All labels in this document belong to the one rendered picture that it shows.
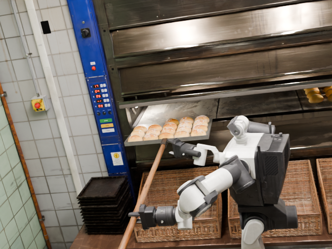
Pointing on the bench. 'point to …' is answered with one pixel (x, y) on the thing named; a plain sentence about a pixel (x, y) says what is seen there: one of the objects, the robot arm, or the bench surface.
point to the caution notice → (117, 159)
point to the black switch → (85, 32)
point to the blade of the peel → (169, 138)
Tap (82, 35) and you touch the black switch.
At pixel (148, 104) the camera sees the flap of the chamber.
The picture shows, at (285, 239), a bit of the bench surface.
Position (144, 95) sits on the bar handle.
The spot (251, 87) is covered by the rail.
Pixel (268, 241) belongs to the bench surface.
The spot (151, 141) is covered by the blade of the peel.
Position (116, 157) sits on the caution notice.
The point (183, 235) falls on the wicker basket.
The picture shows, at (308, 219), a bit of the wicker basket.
